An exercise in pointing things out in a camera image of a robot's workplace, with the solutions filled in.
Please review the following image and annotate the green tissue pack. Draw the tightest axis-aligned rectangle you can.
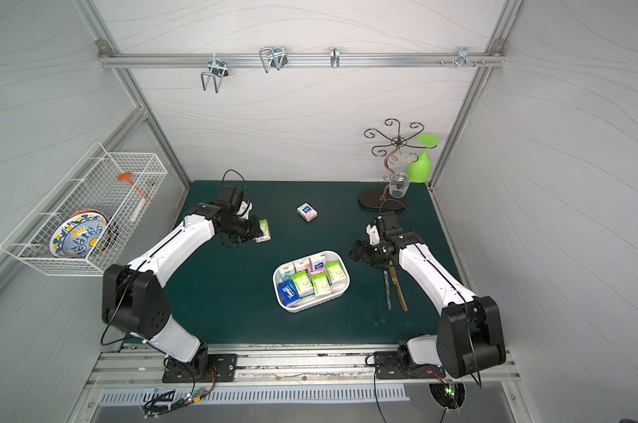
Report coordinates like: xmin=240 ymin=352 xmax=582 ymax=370
xmin=325 ymin=260 xmax=347 ymax=286
xmin=292 ymin=272 xmax=314 ymax=298
xmin=256 ymin=220 xmax=271 ymax=243
xmin=310 ymin=271 xmax=331 ymax=298

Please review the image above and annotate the teal cartoon pack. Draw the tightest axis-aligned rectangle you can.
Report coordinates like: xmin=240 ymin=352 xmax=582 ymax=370
xmin=278 ymin=263 xmax=296 ymax=281

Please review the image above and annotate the white plastic storage box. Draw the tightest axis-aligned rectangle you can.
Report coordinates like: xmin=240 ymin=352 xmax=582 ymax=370
xmin=271 ymin=250 xmax=351 ymax=313

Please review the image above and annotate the dark blue Tempo pack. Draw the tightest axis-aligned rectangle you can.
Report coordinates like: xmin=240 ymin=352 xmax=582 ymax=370
xmin=277 ymin=280 xmax=301 ymax=308

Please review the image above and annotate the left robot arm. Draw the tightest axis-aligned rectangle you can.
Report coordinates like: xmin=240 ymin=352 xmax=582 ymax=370
xmin=102 ymin=185 xmax=263 ymax=366

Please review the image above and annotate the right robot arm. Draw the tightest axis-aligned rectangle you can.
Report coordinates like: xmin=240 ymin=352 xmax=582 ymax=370
xmin=349 ymin=211 xmax=507 ymax=378

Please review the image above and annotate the metal glass holder stand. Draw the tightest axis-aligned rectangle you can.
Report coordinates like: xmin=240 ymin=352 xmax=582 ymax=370
xmin=358 ymin=118 xmax=425 ymax=212

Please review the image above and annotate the clear wine glass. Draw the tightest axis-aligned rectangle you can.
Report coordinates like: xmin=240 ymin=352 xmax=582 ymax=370
xmin=389 ymin=172 xmax=410 ymax=199

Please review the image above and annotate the green plastic wine glass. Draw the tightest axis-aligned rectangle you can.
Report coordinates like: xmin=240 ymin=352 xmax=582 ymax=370
xmin=408 ymin=134 xmax=440 ymax=183

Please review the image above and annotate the metal hook left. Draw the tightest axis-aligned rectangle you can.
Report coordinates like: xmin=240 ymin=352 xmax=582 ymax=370
xmin=200 ymin=55 xmax=229 ymax=93

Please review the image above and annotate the metal hook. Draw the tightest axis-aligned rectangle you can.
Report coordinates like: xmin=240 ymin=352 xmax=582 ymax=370
xmin=200 ymin=55 xmax=229 ymax=93
xmin=439 ymin=47 xmax=486 ymax=69
xmin=258 ymin=47 xmax=288 ymax=73
xmin=330 ymin=47 xmax=340 ymax=69

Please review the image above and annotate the blue yellow patterned plate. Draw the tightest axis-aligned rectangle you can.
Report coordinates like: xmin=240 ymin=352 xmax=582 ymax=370
xmin=49 ymin=211 xmax=109 ymax=258

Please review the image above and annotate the metal hook right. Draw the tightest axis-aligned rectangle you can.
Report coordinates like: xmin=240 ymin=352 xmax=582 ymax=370
xmin=439 ymin=47 xmax=486 ymax=69

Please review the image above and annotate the wooden handled utensil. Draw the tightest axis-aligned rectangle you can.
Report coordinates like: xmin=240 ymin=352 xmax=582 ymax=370
xmin=389 ymin=262 xmax=408 ymax=312

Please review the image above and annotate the orange handled tool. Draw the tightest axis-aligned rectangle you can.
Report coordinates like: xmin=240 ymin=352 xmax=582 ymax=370
xmin=117 ymin=172 xmax=152 ymax=203

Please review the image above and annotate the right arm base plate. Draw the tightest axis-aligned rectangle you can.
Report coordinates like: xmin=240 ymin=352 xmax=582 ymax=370
xmin=365 ymin=349 xmax=446 ymax=381

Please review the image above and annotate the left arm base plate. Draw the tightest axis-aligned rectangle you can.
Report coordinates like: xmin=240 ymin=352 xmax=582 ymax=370
xmin=161 ymin=354 xmax=238 ymax=384

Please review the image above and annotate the white wire basket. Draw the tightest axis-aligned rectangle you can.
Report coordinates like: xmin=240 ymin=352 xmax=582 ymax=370
xmin=0 ymin=143 xmax=167 ymax=277

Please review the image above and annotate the aluminium front rail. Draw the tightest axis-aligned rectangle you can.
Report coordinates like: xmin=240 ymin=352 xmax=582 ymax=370
xmin=85 ymin=344 xmax=522 ymax=391

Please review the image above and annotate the aluminium rail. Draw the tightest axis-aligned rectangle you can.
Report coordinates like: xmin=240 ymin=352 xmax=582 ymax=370
xmin=85 ymin=344 xmax=522 ymax=391
xmin=99 ymin=50 xmax=507 ymax=70

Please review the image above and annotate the cable bundle under rail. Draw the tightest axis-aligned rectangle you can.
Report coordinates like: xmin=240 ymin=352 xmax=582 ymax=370
xmin=140 ymin=369 xmax=218 ymax=419

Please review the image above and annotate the aluminium top rail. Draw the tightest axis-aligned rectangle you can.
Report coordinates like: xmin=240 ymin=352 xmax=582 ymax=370
xmin=99 ymin=50 xmax=507 ymax=70

